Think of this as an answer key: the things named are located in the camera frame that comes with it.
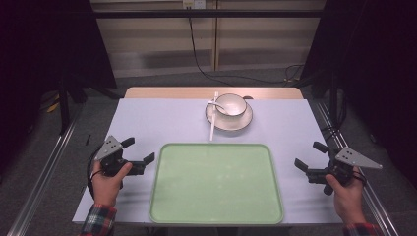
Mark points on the white bowl with dark rim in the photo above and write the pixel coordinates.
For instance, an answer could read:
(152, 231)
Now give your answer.
(233, 105)

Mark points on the yellow floor item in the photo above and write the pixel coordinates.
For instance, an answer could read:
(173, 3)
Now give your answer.
(53, 106)

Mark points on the wooden vertical post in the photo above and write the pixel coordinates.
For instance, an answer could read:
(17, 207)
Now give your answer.
(215, 39)

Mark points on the pale table cover sheet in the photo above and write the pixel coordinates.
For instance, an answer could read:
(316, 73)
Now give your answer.
(147, 121)

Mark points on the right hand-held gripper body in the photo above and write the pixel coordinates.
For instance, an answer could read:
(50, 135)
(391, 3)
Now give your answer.
(350, 159)

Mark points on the aluminium floor rail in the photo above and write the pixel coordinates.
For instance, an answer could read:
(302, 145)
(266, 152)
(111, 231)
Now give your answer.
(42, 177)
(375, 205)

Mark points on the white saucer with dark rim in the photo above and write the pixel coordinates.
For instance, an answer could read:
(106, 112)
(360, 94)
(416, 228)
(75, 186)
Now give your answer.
(229, 124)

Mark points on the person's left hand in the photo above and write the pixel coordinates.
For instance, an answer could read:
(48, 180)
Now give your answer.
(106, 190)

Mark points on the white wall outlet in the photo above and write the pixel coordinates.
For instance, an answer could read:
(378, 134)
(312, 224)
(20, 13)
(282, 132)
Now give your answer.
(194, 3)

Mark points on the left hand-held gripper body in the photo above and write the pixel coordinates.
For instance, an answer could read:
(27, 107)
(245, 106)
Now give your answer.
(109, 160)

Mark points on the green plastic tray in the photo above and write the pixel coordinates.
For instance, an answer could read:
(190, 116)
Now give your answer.
(216, 183)

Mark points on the black metal stand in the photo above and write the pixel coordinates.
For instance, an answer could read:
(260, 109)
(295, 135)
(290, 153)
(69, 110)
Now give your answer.
(64, 105)
(333, 98)

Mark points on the person's right hand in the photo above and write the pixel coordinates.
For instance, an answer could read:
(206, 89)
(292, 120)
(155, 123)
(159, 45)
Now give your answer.
(347, 200)

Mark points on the black curtain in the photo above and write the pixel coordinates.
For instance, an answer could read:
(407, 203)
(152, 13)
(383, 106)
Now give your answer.
(377, 65)
(39, 49)

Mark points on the white chopstick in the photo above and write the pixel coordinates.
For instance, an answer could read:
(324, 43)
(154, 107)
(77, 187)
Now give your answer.
(213, 124)

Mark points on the black horizontal frame bar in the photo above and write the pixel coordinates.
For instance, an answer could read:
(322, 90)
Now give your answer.
(229, 13)

